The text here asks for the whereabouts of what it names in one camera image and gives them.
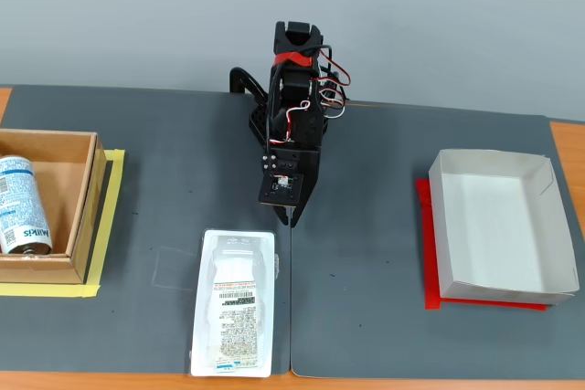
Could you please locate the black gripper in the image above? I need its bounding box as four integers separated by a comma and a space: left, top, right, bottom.
261, 145, 322, 229

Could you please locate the packaged sandwich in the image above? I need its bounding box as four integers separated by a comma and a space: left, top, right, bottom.
189, 228, 281, 378

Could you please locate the red tape on arm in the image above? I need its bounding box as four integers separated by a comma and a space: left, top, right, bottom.
272, 51, 314, 69

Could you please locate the gray paper box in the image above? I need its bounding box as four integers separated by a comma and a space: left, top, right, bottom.
428, 148, 580, 305

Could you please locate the brown cardboard box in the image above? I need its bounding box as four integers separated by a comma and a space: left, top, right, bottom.
0, 128, 107, 285

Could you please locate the dark gray mat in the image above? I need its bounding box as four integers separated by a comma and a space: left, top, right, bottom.
0, 83, 293, 375
290, 100, 585, 382

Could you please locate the black table clamp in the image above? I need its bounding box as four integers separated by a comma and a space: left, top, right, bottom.
229, 67, 269, 111

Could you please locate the white blue Milkis can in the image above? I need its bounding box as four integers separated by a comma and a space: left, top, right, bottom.
0, 154, 54, 256

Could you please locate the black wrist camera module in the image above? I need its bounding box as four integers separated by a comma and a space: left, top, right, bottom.
259, 173, 305, 207

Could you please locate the white red gripper servo wire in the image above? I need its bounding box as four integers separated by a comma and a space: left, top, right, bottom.
272, 100, 313, 144

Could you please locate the black camera cable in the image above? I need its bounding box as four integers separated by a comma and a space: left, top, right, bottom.
264, 44, 334, 153

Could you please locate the yellow tape frame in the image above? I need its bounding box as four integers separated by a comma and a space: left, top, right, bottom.
0, 148, 126, 299

